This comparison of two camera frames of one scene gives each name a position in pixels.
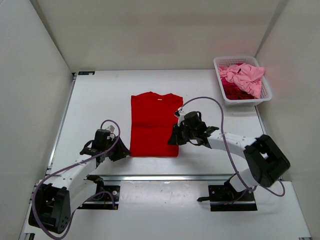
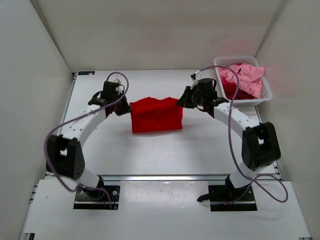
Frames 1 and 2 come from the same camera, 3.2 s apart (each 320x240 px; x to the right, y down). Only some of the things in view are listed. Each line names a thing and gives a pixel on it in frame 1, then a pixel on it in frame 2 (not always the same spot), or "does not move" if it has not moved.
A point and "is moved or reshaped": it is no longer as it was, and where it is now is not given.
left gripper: [122, 150] to [126, 109]
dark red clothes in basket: [232, 92] does not move
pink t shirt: [247, 77] does not move
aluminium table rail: [175, 178] does not move
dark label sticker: [86, 72] does not move
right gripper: [175, 138] to [184, 101]
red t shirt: [152, 119] is moved or reshaped
